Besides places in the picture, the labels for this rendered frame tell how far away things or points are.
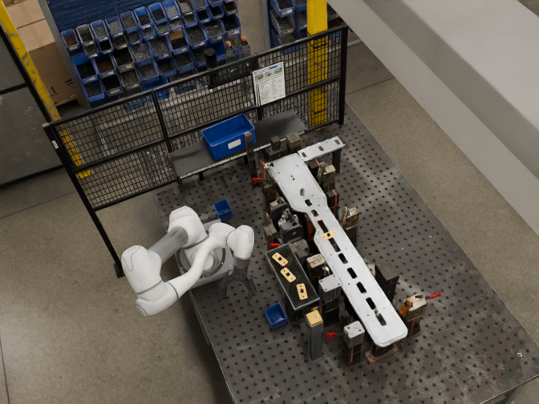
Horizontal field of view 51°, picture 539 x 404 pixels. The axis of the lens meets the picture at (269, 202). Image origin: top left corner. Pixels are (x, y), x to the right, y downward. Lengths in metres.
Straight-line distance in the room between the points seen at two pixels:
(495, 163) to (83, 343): 3.91
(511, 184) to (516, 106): 0.09
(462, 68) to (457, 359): 2.80
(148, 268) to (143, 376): 1.57
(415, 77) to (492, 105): 0.14
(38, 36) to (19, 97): 1.09
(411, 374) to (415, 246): 0.82
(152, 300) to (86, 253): 2.12
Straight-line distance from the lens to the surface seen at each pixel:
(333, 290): 2.98
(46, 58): 5.58
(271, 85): 3.70
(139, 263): 2.64
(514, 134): 0.58
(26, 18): 5.94
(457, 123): 0.66
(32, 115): 4.80
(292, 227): 3.07
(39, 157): 5.11
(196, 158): 3.68
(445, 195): 4.82
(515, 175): 0.61
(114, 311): 4.39
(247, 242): 2.93
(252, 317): 3.37
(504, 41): 0.64
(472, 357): 3.36
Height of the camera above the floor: 3.70
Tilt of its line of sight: 52 degrees down
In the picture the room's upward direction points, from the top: 6 degrees counter-clockwise
